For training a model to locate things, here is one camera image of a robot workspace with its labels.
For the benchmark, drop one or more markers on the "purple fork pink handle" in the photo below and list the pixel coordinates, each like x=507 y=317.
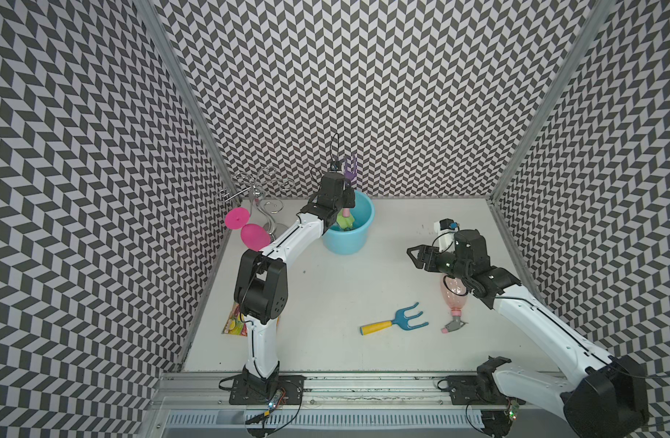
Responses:
x=350 y=168

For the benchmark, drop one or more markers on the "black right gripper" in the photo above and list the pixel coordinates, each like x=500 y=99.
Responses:
x=428 y=252

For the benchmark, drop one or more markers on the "teal fork yellow handle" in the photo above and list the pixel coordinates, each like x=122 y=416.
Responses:
x=400 y=320

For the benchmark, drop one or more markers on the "orange Fox's candy bag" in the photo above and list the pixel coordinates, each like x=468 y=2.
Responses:
x=235 y=324

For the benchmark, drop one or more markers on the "chrome glass holder stand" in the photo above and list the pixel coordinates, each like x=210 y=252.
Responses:
x=255 y=186

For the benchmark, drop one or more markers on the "green trowel wooden handle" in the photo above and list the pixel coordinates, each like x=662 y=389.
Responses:
x=345 y=220

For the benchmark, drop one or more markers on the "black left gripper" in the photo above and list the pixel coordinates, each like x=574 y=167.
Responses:
x=349 y=193

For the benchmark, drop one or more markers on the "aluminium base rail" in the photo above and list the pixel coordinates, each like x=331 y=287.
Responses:
x=407 y=404

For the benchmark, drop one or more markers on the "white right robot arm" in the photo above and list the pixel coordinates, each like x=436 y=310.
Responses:
x=599 y=394

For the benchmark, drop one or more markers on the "light blue plastic bucket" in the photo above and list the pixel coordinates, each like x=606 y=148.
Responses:
x=347 y=243

